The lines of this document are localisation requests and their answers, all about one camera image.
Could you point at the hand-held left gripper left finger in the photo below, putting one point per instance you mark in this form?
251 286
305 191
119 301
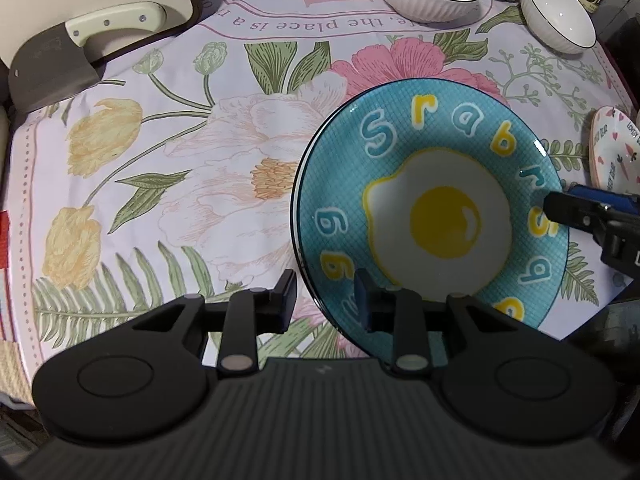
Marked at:
286 305

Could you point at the floral tablecloth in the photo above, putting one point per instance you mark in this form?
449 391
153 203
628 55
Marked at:
200 160

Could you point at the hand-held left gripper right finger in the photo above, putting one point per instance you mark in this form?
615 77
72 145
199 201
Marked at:
363 300

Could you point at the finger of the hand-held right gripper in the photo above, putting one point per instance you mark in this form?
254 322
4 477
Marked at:
595 194
565 210

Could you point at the blue fried egg plate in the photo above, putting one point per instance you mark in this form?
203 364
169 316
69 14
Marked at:
450 170

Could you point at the pink strawberry print plate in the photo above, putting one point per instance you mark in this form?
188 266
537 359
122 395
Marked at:
612 155

